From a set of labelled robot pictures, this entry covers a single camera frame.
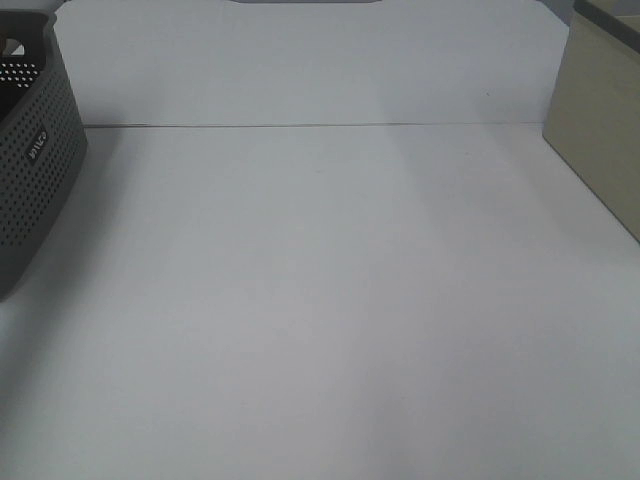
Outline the beige storage box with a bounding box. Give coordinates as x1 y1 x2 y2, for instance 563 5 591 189
543 1 639 237

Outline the grey perforated plastic basket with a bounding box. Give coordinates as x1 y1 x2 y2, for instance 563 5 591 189
1 9 88 298

